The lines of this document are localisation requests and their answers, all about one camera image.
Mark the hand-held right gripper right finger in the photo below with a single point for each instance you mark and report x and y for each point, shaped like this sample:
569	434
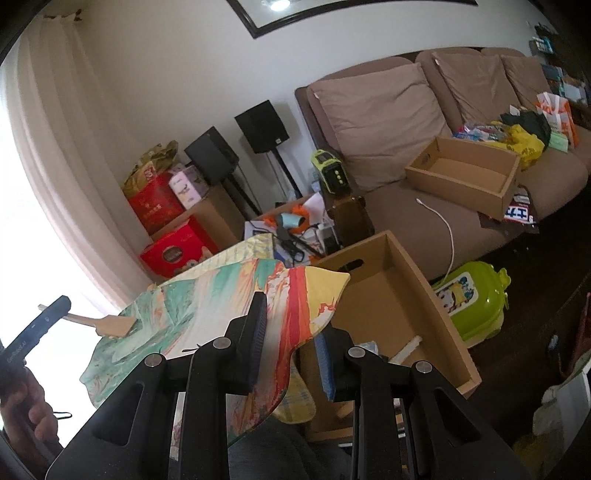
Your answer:
325	369

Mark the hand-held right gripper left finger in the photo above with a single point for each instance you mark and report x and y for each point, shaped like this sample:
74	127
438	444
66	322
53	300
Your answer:
257	350

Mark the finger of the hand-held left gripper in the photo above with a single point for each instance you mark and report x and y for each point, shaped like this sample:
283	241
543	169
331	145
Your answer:
48	318

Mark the white snack packet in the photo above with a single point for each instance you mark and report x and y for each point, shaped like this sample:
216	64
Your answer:
369	349

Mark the colourful painted fan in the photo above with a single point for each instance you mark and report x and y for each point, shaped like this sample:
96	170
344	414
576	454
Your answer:
194	314

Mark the large cardboard box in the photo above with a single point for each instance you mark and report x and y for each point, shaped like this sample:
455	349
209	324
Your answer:
392	286

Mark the person's left hand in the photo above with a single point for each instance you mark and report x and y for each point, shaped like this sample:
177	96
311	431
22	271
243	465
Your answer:
27	410

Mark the yellow checked tablecloth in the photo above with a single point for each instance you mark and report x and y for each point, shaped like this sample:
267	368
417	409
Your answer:
298	406

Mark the red gift box round label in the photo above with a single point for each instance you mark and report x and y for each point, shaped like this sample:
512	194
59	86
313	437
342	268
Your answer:
175	251

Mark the teal orange hair dryer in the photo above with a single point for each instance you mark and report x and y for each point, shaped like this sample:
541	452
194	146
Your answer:
291	220

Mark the brown cardboard carton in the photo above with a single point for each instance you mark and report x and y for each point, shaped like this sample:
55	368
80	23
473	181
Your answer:
217	217

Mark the dark wooden side cabinet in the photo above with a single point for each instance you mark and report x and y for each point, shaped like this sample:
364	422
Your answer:
351	221

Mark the white paper sheet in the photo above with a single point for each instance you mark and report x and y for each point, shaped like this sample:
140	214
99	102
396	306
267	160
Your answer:
314	205

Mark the black speaker stand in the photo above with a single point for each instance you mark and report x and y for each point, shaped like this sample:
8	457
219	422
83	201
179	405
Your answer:
235	194
284	170

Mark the brown sofa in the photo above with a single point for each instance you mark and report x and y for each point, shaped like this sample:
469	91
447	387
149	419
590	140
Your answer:
406	230

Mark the green plastic child stool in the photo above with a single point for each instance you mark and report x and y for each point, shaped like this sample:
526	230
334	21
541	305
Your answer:
480	304

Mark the pink white carton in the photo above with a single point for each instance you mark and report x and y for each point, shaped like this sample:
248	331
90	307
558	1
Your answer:
187	187

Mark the white curtain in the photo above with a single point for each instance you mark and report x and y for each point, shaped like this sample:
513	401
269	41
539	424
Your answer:
60	138

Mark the gold wrapping paper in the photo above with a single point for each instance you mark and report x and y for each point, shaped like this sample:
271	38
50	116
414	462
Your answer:
152	161

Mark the green black power station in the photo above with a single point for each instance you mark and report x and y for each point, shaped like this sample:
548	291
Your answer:
332	173

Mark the black speaker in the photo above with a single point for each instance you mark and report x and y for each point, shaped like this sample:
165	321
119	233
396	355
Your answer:
261	127
210	154

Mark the small cardboard box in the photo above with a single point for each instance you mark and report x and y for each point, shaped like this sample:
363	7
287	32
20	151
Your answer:
461	184

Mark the blue red white package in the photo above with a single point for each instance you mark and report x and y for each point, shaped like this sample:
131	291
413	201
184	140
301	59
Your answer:
519	212

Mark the beige sofa cushion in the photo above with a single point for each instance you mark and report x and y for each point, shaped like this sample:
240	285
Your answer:
378	120
524	78
475	87

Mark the pile of colourful packets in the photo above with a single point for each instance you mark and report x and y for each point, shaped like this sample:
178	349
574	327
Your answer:
480	133

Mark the yellow plastic bag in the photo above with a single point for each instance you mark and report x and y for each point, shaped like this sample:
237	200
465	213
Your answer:
521	143

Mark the mint green packet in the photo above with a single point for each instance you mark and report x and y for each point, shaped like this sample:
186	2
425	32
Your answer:
558	142

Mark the black framed painting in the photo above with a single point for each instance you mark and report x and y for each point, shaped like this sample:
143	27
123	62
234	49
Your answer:
323	9

